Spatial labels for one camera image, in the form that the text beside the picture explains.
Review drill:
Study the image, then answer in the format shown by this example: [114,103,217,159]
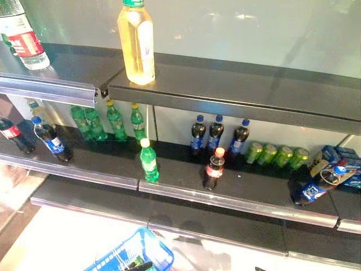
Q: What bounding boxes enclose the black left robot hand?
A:
[124,261,153,271]

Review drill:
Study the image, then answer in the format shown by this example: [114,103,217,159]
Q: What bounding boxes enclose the blue plastic shopping basket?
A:
[83,226,175,271]

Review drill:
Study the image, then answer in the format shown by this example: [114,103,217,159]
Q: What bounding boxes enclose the cola bottle red cap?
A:
[0,114,37,155]
[202,147,226,191]

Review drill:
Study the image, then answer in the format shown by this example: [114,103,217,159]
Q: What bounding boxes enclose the small yellow tea bottle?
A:
[27,98,56,127]

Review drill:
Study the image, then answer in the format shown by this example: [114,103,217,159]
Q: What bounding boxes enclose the large yellow tea bottle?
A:
[117,0,156,86]

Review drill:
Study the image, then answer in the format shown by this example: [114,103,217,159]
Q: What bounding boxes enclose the water bottle red label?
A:
[0,0,51,71]

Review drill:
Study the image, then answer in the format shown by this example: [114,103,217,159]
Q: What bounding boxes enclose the green plastic bottle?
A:
[1,32,18,56]

